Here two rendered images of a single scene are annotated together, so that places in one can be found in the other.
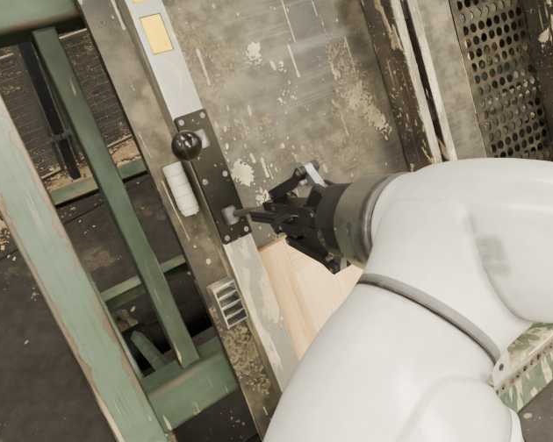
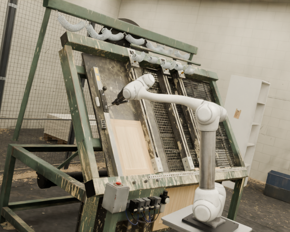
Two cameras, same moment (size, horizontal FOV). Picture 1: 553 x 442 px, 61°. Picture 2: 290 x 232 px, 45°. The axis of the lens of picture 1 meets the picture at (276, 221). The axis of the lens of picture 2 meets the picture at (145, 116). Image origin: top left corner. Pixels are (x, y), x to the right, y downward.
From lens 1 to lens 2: 2.37 m
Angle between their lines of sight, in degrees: 40
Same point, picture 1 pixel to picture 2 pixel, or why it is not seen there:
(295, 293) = (114, 129)
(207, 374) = (95, 140)
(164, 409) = not seen: hidden behind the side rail
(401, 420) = (136, 83)
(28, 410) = not seen: outside the picture
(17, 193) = (77, 88)
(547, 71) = (171, 116)
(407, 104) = (139, 106)
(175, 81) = (100, 85)
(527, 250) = (145, 76)
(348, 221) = not seen: hidden behind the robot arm
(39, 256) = (78, 98)
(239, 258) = (106, 115)
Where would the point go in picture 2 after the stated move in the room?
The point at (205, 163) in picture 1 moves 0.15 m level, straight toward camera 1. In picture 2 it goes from (103, 97) to (107, 100)
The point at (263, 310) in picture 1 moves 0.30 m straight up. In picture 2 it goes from (109, 127) to (116, 89)
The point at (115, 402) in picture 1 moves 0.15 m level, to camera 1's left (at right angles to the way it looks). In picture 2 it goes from (84, 125) to (63, 122)
